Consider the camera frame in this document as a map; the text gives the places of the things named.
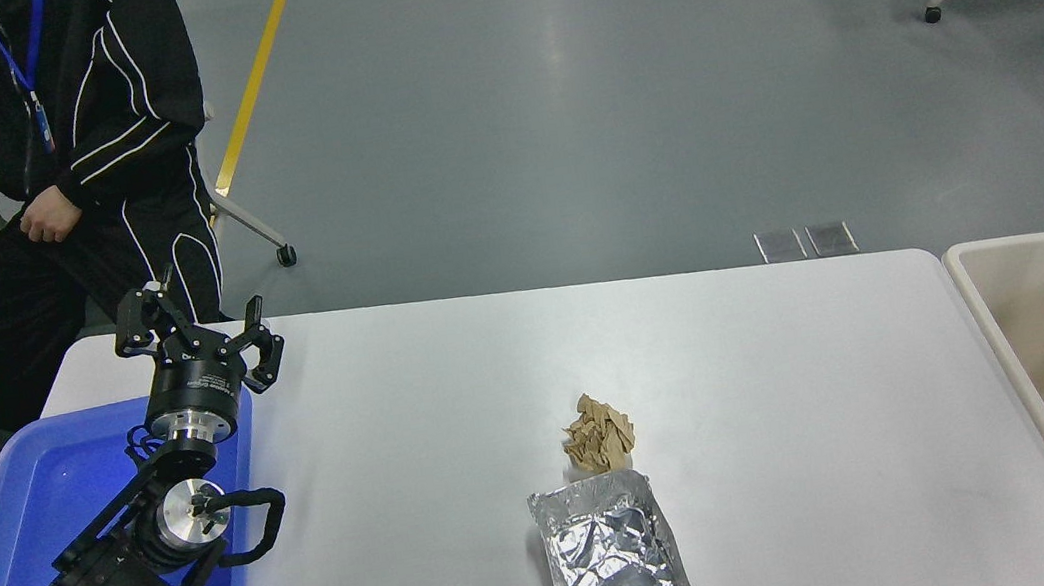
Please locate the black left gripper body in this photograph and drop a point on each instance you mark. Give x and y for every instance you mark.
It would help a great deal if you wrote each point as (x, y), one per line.
(196, 386)

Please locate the crumpled tan paper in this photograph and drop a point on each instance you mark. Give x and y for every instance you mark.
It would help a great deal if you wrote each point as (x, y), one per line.
(601, 434)

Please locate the person's left hand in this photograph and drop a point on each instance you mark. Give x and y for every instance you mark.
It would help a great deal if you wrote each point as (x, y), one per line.
(53, 214)

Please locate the white chair with castor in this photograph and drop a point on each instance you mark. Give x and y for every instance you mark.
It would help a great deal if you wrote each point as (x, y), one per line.
(256, 225)

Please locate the person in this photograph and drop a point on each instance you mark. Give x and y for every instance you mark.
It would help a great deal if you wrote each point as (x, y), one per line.
(101, 86)

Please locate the silver foil tray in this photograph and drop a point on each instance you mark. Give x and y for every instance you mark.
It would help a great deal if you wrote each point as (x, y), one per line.
(618, 563)

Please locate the metal floor socket plate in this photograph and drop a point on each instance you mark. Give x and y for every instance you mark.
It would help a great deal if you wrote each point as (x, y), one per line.
(781, 246)
(833, 238)

